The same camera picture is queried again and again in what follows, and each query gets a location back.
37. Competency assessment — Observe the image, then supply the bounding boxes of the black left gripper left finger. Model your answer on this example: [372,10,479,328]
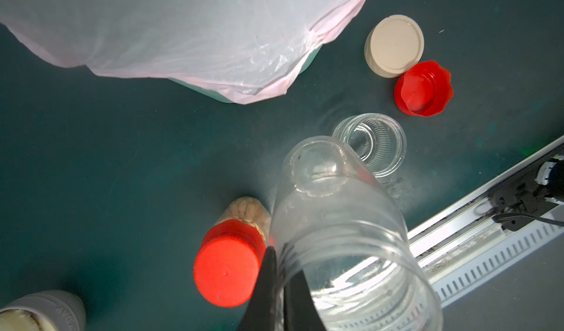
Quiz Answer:
[236,247,279,331]

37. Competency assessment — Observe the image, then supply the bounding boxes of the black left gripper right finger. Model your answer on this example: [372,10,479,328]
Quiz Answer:
[283,271,326,331]

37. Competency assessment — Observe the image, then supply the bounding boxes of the glass peanut jar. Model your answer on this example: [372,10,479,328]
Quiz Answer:
[332,113,407,178]

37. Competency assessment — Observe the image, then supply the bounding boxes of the red jar lid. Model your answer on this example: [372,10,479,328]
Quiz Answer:
[394,61,454,117]

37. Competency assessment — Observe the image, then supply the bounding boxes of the beige jar lid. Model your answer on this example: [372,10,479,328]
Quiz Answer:
[364,15,424,78]

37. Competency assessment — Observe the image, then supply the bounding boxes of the grey bowl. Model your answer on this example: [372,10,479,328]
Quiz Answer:
[1,290,87,330]

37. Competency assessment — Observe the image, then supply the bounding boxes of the mint green trash bin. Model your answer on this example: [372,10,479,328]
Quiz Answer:
[170,46,322,103]

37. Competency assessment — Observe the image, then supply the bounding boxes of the pink white plastic bin bag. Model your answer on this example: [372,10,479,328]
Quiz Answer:
[1,0,366,104]

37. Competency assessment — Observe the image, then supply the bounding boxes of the white slotted cable duct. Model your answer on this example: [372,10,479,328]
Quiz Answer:
[425,221,563,308]

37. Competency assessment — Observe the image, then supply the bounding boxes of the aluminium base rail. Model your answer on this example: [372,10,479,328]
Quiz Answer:
[408,137,563,268]

